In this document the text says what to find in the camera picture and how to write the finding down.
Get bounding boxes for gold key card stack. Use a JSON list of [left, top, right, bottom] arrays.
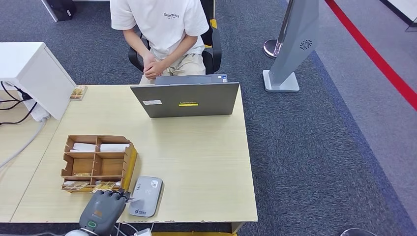
[[69, 86, 88, 101]]

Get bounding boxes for chrome round base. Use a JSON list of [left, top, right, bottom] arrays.
[[340, 228, 377, 236]]

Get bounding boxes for white cabinet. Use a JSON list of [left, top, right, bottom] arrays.
[[0, 42, 77, 121]]

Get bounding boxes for white counter dark edge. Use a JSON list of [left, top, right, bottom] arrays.
[[379, 0, 417, 32]]

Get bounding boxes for black office chair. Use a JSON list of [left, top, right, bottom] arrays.
[[128, 0, 222, 75]]

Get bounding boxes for white envelope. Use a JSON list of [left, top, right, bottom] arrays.
[[99, 144, 131, 153], [69, 143, 97, 153]]

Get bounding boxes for grey laptop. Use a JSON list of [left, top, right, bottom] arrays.
[[130, 74, 240, 119]]

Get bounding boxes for black cable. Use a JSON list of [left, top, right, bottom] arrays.
[[0, 102, 39, 126], [0, 81, 33, 112]]

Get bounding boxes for grey cable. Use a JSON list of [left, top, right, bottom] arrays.
[[0, 118, 48, 169]]

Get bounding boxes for wooden card organizer box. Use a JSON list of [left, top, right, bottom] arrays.
[[60, 135, 138, 193]]

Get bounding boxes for white power strip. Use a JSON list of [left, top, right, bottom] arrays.
[[24, 98, 51, 122]]

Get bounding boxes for grey card reader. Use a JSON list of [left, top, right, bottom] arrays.
[[128, 176, 164, 218]]

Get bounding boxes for seated person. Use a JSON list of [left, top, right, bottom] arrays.
[[110, 0, 209, 86]]

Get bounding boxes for white cables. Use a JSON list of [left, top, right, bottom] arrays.
[[112, 223, 155, 236]]

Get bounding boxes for black computer tower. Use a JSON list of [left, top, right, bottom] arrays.
[[40, 0, 77, 23]]

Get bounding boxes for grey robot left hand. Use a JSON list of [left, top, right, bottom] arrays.
[[79, 189, 132, 236]]

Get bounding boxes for person's left hand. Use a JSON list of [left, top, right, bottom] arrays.
[[144, 60, 167, 80]]

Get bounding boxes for person's right hand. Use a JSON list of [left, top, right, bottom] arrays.
[[142, 53, 158, 67]]

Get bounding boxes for grey kiosk stand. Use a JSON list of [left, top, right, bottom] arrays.
[[262, 0, 320, 93]]

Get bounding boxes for chrome stanchion post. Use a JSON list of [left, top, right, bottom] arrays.
[[263, 0, 295, 59]]

